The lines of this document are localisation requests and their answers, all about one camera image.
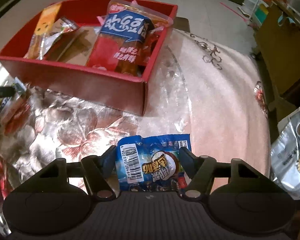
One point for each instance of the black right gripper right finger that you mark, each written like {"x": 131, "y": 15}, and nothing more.
{"x": 200, "y": 171}

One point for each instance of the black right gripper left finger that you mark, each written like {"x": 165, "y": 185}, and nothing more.
{"x": 96, "y": 169}

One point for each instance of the green white wafer packet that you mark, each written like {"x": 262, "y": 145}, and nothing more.
{"x": 10, "y": 105}

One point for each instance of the blue small snack packet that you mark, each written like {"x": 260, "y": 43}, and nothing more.
{"x": 151, "y": 164}

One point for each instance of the orange snack packet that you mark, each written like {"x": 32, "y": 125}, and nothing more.
{"x": 42, "y": 30}

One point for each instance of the white brown snack packet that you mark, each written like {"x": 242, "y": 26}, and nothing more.
{"x": 58, "y": 40}

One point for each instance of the blue red large snack bag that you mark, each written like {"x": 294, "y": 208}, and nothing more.
{"x": 120, "y": 39}

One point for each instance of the pink sunflower seed packet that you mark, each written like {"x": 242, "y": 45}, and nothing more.
{"x": 117, "y": 6}

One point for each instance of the red cola gummy packet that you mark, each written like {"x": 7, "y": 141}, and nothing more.
{"x": 148, "y": 46}

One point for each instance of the floral satin tablecloth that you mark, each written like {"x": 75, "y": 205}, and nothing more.
{"x": 198, "y": 87}

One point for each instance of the silver foil bag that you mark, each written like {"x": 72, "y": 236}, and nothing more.
{"x": 285, "y": 155}

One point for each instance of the red cardboard box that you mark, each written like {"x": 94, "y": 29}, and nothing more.
{"x": 70, "y": 75}

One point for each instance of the wooden cabinet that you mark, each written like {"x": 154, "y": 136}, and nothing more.
{"x": 278, "y": 40}

